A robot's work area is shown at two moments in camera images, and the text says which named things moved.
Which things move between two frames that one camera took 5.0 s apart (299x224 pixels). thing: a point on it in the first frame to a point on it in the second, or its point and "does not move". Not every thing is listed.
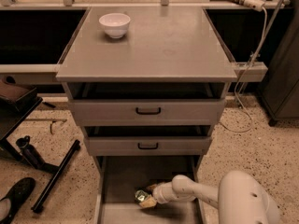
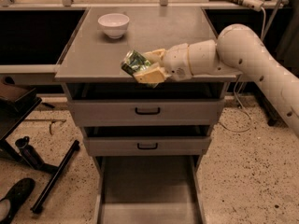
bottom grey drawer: (117, 178) does not move
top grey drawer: (147, 112) does not move
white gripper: (159, 194) to (176, 61)
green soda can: (140, 195) to (134, 62)
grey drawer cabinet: (147, 86) does not move
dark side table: (18, 102) does not move
